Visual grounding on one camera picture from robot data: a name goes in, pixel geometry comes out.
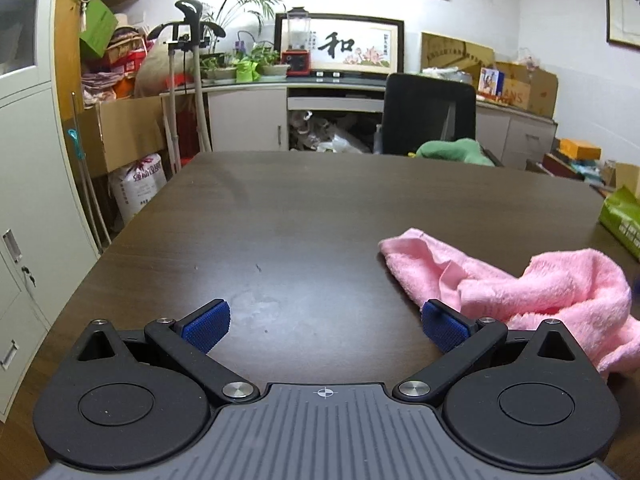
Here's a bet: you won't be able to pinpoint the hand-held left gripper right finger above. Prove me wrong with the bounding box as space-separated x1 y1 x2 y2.
392 299 581 405

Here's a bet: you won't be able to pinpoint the broom with teal hook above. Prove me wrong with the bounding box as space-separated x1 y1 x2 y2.
67 91 112 251

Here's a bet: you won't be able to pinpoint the brown engraved wooden board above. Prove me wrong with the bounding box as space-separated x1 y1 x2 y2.
421 31 496 81

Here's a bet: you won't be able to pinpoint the dark framed calligraphy picture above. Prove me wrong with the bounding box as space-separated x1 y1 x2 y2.
602 0 640 51

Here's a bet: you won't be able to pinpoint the white printed sack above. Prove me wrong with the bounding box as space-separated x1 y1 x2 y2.
109 152 168 226

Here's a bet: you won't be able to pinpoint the tan burlap sack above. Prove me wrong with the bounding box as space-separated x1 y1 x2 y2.
134 40 193 98

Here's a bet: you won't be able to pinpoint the large open cardboard box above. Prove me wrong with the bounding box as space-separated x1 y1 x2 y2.
75 96 168 176

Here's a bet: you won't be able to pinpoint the brown printed cardboard box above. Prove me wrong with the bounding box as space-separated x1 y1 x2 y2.
495 61 559 118

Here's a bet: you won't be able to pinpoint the tall palm plant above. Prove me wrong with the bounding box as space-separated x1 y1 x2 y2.
215 0 283 46

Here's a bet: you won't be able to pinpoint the pink towel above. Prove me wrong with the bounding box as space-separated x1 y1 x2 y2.
378 228 640 379

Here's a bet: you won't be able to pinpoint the red blender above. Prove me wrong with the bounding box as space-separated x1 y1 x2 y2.
281 6 313 77

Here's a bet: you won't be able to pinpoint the grey metal cabinet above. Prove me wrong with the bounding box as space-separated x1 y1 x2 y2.
0 0 101 423

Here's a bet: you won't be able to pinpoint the black office chair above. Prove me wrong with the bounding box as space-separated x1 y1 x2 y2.
381 73 503 167

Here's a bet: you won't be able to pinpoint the red gift boxes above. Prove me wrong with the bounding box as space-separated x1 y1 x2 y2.
176 94 201 161

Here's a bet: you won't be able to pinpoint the white counter cabinet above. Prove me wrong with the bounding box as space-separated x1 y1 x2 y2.
160 76 558 171

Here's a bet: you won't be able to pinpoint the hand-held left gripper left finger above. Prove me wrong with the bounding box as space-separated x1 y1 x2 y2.
75 299 260 405

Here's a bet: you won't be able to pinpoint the small colourful picture box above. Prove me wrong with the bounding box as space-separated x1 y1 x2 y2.
478 67 505 98

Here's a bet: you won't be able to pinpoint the pair of crutches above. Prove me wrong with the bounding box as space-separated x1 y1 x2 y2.
146 0 227 171

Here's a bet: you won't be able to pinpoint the green plastic bag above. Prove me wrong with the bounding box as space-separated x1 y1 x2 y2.
598 185 640 261

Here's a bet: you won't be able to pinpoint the green cloth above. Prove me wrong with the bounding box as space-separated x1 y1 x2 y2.
409 138 496 167

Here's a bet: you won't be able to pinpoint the green paper bag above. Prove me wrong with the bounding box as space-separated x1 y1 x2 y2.
79 0 120 59

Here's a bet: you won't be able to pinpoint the orange flat box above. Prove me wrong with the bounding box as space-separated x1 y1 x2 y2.
558 138 602 161

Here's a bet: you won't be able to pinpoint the framed flower calligraphy picture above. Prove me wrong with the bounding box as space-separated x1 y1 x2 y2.
274 13 405 77

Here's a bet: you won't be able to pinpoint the pile of boxes and cloths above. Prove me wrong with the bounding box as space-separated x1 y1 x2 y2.
81 25 153 106

